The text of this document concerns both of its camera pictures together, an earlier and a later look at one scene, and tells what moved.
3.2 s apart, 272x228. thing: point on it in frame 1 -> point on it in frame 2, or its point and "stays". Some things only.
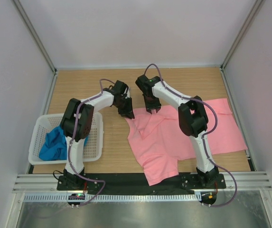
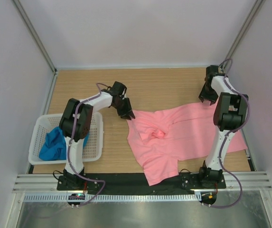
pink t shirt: [160, 143] stays
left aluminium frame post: [35, 35] stays
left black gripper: [128, 112] stays
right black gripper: [156, 106] -> [202, 95]
